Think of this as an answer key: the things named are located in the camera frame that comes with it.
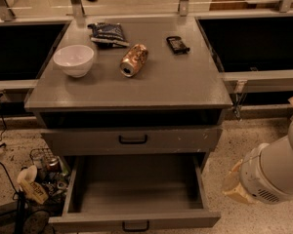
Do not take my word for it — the grey drawer cabinet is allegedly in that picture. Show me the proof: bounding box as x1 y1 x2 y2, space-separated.
23 15 233 174

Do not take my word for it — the black snack bar packet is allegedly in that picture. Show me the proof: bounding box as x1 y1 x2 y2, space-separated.
166 36 190 55

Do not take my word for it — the grey top drawer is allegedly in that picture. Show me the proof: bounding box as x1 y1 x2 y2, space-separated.
42 126 222 156

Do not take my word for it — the grey drawer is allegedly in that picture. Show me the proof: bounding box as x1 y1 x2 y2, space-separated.
50 154 220 233
42 126 222 156

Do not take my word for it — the white bowl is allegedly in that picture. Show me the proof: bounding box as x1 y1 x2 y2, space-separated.
53 45 95 78

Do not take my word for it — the wire basket with jars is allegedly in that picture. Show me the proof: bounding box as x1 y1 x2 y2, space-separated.
29 147 70 201

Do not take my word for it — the black floor cable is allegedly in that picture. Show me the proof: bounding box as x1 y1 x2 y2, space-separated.
0 91 27 234

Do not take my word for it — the crushed copper soda can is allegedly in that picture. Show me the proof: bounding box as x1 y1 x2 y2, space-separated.
120 44 148 78

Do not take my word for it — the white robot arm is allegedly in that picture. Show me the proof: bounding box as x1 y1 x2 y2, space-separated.
222 120 293 204

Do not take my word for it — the beige bottle on floor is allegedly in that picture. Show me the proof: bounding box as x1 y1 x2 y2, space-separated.
17 165 49 205

